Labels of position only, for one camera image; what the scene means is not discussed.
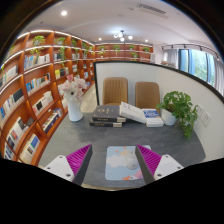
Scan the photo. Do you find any green plant in white pot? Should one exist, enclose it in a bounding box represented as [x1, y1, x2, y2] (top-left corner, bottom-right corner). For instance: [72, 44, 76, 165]
[155, 90, 200, 140]

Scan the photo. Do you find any orange wooden bookshelf unit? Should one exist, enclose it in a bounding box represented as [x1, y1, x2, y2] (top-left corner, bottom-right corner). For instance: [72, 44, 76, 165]
[0, 28, 155, 167]

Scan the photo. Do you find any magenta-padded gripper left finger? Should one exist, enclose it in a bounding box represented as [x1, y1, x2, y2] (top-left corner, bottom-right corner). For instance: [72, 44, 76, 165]
[42, 143, 94, 187]

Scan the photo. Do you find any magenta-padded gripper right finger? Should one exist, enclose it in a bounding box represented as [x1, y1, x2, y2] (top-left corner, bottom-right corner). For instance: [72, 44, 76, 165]
[134, 144, 185, 185]

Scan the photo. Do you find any light blue printed mouse pad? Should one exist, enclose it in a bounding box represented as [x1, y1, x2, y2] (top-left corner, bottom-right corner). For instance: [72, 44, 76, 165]
[104, 144, 153, 182]

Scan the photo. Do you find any multi-bulb ceiling lamp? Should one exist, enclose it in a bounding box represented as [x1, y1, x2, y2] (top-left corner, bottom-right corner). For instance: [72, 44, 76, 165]
[112, 29, 135, 43]

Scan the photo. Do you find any white wall socket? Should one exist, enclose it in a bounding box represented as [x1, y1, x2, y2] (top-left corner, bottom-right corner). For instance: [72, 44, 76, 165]
[196, 104, 205, 118]
[201, 110, 212, 127]

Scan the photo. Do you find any tan padded chair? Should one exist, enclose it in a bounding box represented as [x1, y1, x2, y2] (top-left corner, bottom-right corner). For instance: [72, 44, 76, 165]
[101, 76, 129, 107]
[134, 81, 162, 111]

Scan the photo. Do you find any blue-covered white book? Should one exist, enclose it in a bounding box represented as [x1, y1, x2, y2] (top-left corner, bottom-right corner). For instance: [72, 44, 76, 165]
[141, 108, 165, 129]

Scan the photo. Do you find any glass window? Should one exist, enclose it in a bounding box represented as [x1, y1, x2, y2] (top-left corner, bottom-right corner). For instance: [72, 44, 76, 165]
[161, 42, 224, 96]

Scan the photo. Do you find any white thick book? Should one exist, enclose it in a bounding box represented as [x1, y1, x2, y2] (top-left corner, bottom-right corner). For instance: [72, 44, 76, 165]
[118, 100, 148, 125]

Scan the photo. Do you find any white ceiling air vent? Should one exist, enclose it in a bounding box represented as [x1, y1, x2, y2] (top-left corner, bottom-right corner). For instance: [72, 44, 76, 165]
[136, 2, 167, 15]

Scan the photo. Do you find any white vase with pink flowers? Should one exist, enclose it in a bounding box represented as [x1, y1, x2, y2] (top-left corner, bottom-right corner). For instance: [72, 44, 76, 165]
[57, 73, 89, 123]

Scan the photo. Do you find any thick dark hardcover book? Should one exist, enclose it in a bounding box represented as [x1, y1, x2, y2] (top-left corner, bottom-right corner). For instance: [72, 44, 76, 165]
[91, 104, 127, 124]

